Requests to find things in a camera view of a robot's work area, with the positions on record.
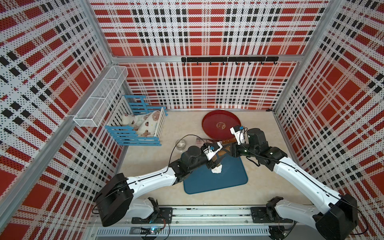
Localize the knife with wooden handle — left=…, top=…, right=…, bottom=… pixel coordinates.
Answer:
left=194, top=137, right=241, bottom=148

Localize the white wire mesh basket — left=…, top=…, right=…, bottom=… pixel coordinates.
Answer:
left=74, top=66, right=128, bottom=128

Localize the blue white toy crib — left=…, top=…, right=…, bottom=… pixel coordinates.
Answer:
left=105, top=95, right=168, bottom=146

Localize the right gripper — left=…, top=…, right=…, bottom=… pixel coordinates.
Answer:
left=221, top=141, right=259, bottom=158

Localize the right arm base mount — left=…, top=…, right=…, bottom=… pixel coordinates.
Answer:
left=251, top=207, right=293, bottom=224

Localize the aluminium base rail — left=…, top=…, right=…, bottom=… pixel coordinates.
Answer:
left=83, top=205, right=323, bottom=240

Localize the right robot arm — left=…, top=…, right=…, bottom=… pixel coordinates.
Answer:
left=230, top=126, right=359, bottom=240

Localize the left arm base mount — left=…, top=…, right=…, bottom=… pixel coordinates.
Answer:
left=131, top=207, right=173, bottom=224

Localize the wooden rolling pin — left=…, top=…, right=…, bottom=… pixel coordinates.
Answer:
left=215, top=144, right=232, bottom=161

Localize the red round plate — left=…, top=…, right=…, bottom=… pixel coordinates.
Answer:
left=202, top=110, right=241, bottom=141

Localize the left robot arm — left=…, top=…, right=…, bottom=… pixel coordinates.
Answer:
left=95, top=143, right=230, bottom=227

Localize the doll in patterned cloth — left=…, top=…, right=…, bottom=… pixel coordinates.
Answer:
left=122, top=111, right=161, bottom=137

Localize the black hook rail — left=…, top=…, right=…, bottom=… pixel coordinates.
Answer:
left=181, top=57, right=279, bottom=64

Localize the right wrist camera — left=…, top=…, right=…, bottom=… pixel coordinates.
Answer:
left=230, top=125, right=247, bottom=146

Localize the small glass bowl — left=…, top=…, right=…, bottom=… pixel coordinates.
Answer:
left=176, top=139, right=187, bottom=151

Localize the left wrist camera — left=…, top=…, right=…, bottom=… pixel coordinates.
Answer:
left=203, top=142, right=223, bottom=161

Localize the white dough lump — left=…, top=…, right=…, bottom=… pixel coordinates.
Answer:
left=211, top=165, right=223, bottom=174

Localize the small green circuit board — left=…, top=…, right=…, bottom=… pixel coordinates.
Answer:
left=141, top=227, right=162, bottom=235

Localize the teal plastic tray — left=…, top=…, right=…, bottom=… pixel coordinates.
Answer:
left=183, top=156, right=248, bottom=195

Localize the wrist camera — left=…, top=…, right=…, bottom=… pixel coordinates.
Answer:
left=203, top=142, right=223, bottom=161
left=230, top=125, right=247, bottom=146

